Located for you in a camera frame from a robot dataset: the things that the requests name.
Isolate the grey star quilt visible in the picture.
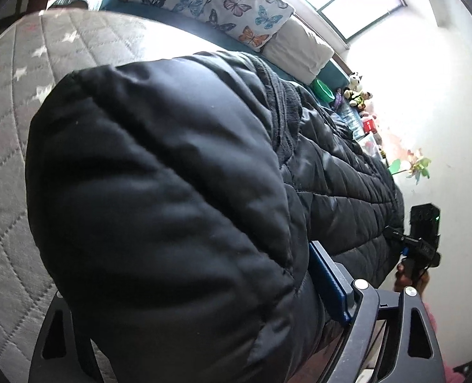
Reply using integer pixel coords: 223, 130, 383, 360
0, 8, 209, 383

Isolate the window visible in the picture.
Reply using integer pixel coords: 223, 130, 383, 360
296, 0, 409, 45

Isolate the clear water bottle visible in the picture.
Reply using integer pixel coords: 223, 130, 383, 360
336, 104, 366, 140

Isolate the yellow black plush toy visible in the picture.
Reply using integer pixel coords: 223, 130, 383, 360
342, 90, 374, 109

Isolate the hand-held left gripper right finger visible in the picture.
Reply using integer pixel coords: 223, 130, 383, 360
307, 241, 447, 383

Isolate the panda plush toy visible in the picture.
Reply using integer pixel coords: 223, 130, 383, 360
345, 72, 365, 92

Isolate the green bowl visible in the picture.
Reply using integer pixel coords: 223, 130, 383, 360
312, 79, 336, 104

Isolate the black puffer jacket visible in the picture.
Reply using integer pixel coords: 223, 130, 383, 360
25, 50, 406, 383

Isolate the person's right hand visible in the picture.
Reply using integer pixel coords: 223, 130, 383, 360
394, 262, 429, 294

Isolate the red container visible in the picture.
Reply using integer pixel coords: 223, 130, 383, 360
361, 114, 381, 135

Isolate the paper flower decoration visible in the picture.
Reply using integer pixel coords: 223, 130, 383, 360
387, 149, 433, 186

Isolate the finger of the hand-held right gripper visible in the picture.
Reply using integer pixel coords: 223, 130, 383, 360
383, 225, 413, 257

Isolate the white pillow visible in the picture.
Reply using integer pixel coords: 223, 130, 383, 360
262, 18, 336, 86

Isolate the teal cushion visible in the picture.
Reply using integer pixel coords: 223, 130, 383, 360
319, 61, 350, 90

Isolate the person's right forearm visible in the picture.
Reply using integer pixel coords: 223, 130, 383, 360
421, 297, 441, 330

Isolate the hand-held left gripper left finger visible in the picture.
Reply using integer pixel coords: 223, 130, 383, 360
29, 291, 106, 383

